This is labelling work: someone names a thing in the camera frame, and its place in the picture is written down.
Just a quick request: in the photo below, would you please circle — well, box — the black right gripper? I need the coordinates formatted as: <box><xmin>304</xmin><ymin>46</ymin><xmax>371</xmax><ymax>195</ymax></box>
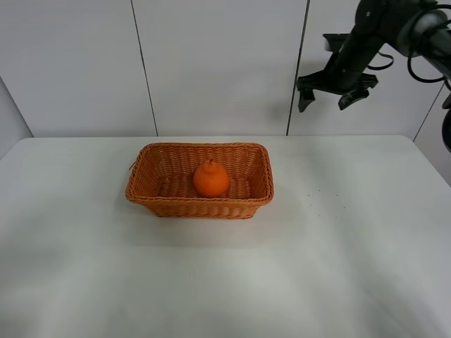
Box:
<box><xmin>297</xmin><ymin>10</ymin><xmax>384</xmax><ymax>113</ymax></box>

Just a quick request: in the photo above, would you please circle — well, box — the orange with knobbed top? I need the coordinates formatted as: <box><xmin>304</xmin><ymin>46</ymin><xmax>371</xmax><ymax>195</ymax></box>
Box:
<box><xmin>192</xmin><ymin>159</ymin><xmax>230</xmax><ymax>198</ymax></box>

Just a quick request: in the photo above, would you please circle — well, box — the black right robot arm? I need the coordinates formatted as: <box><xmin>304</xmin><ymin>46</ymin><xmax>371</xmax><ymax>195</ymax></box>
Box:
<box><xmin>297</xmin><ymin>1</ymin><xmax>450</xmax><ymax>112</ymax></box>

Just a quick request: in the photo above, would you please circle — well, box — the orange wicker basket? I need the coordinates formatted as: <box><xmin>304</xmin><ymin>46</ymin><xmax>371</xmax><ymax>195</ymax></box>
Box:
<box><xmin>125</xmin><ymin>142</ymin><xmax>274</xmax><ymax>219</ymax></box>

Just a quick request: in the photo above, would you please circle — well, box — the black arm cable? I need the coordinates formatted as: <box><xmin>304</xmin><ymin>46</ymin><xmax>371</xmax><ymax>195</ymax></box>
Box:
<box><xmin>366</xmin><ymin>10</ymin><xmax>451</xmax><ymax>92</ymax></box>

